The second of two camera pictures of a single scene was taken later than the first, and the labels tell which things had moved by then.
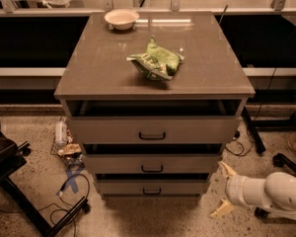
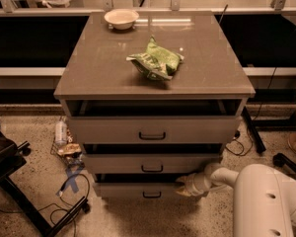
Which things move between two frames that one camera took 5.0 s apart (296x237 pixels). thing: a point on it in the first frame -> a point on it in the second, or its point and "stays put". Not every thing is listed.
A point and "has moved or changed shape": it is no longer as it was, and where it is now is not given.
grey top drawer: (155, 121) stays put
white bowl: (121, 19) stays put
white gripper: (236, 190) -> (197, 184)
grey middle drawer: (150, 163) stays put
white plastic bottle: (60, 133) stays put
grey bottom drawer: (153, 184) has moved or changed shape
